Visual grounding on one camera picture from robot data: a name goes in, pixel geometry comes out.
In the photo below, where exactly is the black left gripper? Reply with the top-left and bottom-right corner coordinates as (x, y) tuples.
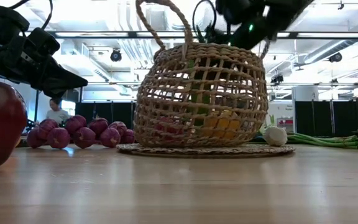
(0, 35), (89, 100)

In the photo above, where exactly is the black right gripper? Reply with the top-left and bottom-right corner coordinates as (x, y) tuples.
(197, 26), (239, 46)

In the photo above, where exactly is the woven straw basket with handles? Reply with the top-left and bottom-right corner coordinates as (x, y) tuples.
(133, 0), (270, 149)

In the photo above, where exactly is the dark green leafy vegetable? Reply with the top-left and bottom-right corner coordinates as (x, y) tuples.
(186, 58), (217, 127)

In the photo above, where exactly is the yellow bell pepper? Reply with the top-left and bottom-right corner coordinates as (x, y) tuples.
(202, 109), (242, 140)

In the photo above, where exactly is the purple grape bunch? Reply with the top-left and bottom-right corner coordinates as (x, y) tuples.
(154, 116), (185, 138)

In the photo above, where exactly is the leek with white stem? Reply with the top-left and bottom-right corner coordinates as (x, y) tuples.
(259, 114), (289, 147)

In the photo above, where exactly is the green onion bunch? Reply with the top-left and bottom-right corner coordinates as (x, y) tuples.
(286, 132), (358, 150)

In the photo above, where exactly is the person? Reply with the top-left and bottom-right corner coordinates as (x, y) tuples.
(45, 98), (71, 126)

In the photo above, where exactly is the black room divider panel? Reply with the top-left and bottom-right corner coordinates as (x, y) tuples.
(75, 101), (136, 138)
(293, 98), (358, 139)

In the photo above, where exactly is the braided red onion bunch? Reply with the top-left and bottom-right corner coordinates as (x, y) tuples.
(26, 114), (136, 149)

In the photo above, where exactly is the black ceiling spotlight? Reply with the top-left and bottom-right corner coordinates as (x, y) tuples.
(270, 73), (285, 84)
(328, 52), (343, 63)
(109, 49), (123, 63)

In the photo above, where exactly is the black overhead rig beam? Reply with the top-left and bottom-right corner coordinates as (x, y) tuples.
(23, 30), (358, 40)

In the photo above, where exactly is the red storage shelf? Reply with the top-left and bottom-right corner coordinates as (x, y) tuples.
(277, 117), (295, 138)

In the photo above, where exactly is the round woven placemat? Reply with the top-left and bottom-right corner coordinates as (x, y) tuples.
(116, 142), (296, 159)

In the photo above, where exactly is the black right arm cable loop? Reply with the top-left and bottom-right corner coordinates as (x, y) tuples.
(192, 0), (218, 35)

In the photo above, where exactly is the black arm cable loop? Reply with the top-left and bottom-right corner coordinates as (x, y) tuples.
(192, 0), (218, 35)
(9, 0), (54, 30)

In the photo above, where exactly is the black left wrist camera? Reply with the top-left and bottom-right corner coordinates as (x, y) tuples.
(26, 27), (61, 57)

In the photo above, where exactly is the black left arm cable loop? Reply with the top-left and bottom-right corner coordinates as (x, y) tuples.
(9, 0), (54, 30)

